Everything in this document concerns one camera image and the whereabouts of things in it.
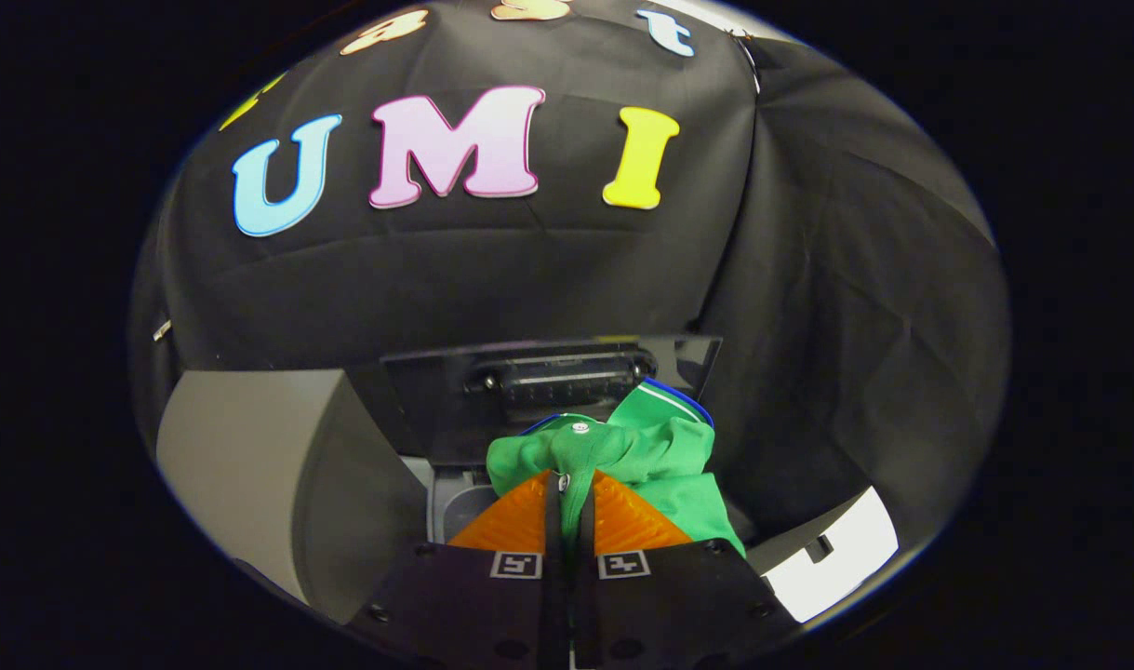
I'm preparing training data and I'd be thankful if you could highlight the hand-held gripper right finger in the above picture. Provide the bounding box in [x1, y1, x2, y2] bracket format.
[580, 470, 800, 670]

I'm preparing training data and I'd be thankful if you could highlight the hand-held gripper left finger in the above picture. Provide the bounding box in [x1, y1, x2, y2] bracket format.
[348, 470, 567, 670]

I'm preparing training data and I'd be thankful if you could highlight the grey washing machine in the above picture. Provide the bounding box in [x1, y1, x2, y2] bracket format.
[404, 454, 833, 583]

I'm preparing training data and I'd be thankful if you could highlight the green polo shirt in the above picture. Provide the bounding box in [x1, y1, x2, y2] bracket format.
[486, 377, 746, 559]

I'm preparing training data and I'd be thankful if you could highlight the white patterned sheet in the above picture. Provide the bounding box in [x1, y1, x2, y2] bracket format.
[762, 486, 901, 623]

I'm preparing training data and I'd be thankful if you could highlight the black backdrop cloth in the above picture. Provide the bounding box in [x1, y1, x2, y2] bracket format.
[129, 0, 1011, 559]

